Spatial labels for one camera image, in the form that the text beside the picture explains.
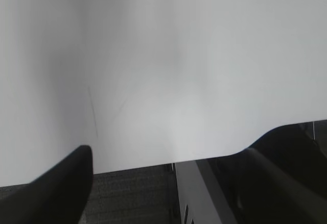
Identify white table leg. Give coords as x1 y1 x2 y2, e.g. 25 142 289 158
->
175 160 238 223

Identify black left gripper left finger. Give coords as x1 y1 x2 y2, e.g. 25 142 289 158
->
1 145 92 223

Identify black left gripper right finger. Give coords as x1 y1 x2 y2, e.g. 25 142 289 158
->
206 148 327 224

